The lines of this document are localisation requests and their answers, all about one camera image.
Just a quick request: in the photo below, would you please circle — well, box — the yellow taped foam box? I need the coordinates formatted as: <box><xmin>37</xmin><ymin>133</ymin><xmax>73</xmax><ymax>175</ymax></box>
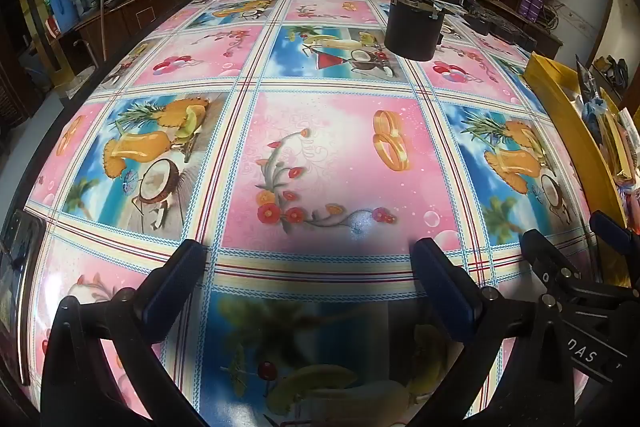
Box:
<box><xmin>522</xmin><ymin>51</ymin><xmax>640</xmax><ymax>287</ymax></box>

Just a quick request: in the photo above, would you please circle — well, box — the colourful printed tablecloth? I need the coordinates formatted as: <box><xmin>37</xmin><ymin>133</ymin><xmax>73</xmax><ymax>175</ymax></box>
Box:
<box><xmin>26</xmin><ymin>0</ymin><xmax>593</xmax><ymax>426</ymax></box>

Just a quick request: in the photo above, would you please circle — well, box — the purple spray can pair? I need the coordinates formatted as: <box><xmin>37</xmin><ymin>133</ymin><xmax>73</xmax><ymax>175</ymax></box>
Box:
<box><xmin>518</xmin><ymin>0</ymin><xmax>544</xmax><ymax>23</ymax></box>

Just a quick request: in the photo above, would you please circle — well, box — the black star-shaped device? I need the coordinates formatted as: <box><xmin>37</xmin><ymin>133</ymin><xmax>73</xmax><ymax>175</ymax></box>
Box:
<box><xmin>459</xmin><ymin>0</ymin><xmax>537</xmax><ymax>52</ymax></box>

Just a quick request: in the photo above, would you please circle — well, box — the black cylindrical motor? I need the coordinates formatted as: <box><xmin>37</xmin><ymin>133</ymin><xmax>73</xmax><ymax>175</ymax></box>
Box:
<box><xmin>384</xmin><ymin>0</ymin><xmax>445</xmax><ymax>62</ymax></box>

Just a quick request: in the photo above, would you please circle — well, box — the blue water jug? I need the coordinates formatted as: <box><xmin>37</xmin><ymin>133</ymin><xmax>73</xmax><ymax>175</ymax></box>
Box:
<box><xmin>49</xmin><ymin>0</ymin><xmax>79</xmax><ymax>34</ymax></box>

